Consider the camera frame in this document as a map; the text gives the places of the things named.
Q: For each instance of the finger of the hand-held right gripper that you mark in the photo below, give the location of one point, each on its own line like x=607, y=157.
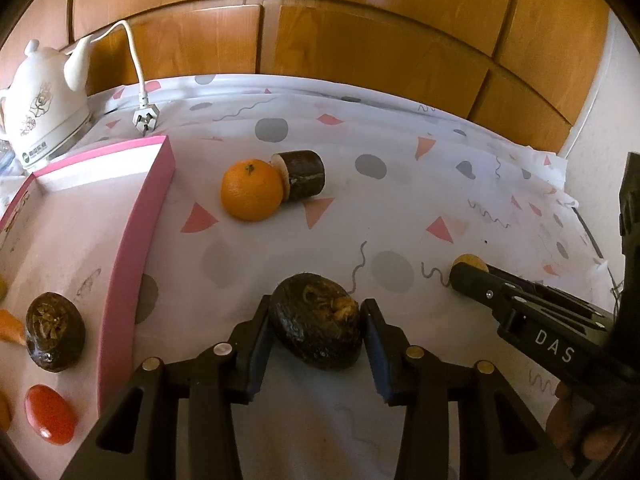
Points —
x=470, y=282
x=550, y=290

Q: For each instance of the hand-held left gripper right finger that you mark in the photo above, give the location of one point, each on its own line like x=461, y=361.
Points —
x=380, y=360

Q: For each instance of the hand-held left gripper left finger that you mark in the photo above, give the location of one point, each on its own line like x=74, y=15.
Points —
x=257, y=360

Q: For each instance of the small beige potato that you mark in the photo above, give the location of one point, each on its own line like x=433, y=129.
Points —
x=470, y=261

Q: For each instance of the dark brown water chestnut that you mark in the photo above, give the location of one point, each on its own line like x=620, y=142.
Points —
x=54, y=332
x=315, y=325

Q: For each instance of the red tomato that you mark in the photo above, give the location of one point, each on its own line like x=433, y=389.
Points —
x=50, y=414

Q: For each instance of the pink shallow box tray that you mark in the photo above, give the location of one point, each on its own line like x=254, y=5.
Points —
x=75, y=240

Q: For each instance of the orange carrot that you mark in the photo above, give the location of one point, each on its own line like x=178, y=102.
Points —
x=11, y=329

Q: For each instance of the person's right hand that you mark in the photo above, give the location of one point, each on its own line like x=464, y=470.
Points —
x=575, y=440

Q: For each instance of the white patterned tablecloth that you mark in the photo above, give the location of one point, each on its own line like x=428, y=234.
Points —
x=400, y=200

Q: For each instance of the orange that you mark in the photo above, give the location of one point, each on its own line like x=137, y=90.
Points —
x=251, y=191

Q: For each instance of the dark sugarcane piece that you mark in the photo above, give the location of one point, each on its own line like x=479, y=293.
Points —
x=302, y=175

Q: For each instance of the white ceramic electric kettle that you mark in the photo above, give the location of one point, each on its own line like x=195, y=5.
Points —
x=45, y=100

